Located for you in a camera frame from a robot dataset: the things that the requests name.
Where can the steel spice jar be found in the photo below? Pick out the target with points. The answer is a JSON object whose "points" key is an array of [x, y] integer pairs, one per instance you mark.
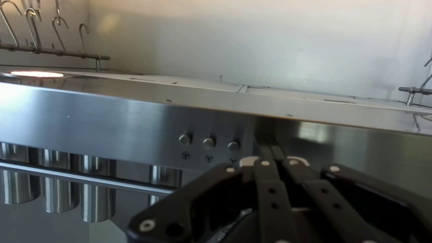
{"points": [[166, 182], [95, 193], [59, 184], [17, 176]]}

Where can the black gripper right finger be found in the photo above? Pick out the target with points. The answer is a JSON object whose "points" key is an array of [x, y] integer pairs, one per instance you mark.
{"points": [[352, 203]]}

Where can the stainless steel range hood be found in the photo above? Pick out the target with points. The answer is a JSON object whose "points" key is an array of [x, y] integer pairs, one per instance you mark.
{"points": [[113, 122]]}

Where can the steel hood guard rail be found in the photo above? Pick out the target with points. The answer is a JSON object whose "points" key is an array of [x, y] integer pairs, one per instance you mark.
{"points": [[90, 178]]}

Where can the short hook rail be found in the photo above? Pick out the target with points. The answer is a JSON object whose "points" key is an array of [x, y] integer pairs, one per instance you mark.
{"points": [[417, 89]]}

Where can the long utensil rail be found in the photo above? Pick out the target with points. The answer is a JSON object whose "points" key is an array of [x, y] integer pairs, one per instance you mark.
{"points": [[68, 54]]}

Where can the hood lamp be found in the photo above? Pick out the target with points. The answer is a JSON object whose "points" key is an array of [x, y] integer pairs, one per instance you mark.
{"points": [[36, 73]]}

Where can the steel hook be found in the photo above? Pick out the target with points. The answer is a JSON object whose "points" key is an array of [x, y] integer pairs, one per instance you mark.
{"points": [[36, 31], [85, 41], [427, 76], [58, 31]]}

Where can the round steel hood button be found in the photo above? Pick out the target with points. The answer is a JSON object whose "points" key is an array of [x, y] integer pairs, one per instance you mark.
{"points": [[209, 142], [186, 138], [233, 145]]}

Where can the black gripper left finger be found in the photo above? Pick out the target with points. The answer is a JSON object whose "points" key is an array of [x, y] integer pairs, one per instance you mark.
{"points": [[211, 203]]}

